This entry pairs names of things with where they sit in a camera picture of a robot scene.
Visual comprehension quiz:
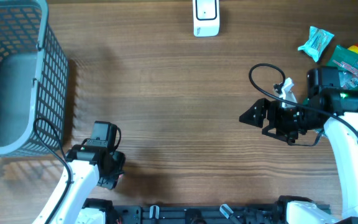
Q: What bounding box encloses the green 3M glove package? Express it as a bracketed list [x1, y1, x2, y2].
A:
[326, 45, 358, 90]

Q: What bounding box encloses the light green wipes packet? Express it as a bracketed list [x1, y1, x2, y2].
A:
[298, 26, 334, 62]

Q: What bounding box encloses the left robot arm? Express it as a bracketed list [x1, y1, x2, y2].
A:
[34, 121, 126, 223]

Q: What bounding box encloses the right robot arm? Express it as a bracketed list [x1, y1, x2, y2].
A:
[239, 67, 358, 223]

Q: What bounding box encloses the white barcode scanner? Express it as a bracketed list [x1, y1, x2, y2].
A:
[193, 0, 220, 37]

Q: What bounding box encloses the grey plastic mesh basket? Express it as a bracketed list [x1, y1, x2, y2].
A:
[0, 1, 69, 157]

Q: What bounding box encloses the right black camera cable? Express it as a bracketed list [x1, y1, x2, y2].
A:
[248, 63, 358, 194]

